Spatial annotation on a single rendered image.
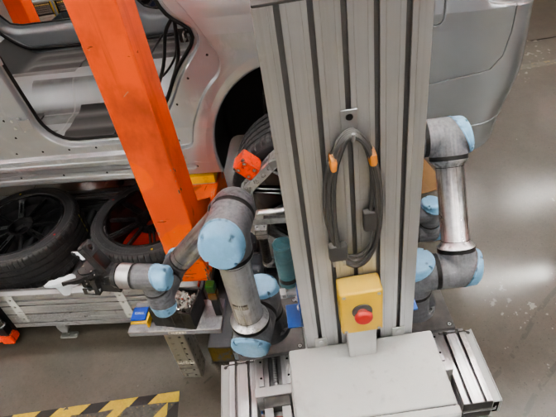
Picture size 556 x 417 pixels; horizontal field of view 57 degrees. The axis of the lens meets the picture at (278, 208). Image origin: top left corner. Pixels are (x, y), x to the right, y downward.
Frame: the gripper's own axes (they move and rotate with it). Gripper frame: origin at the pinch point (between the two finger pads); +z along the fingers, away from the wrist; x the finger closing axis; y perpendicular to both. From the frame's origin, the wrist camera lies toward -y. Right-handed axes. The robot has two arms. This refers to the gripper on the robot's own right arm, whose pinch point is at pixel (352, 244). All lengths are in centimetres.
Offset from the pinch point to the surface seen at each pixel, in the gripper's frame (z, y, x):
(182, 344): 81, -54, 0
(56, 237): 152, -33, -62
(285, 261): 27.4, -16.2, -9.8
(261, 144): 31, 30, -32
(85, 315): 140, -63, -31
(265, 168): 30.0, 24.7, -22.8
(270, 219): 29.9, 14.5, -3.8
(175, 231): 72, 2, -18
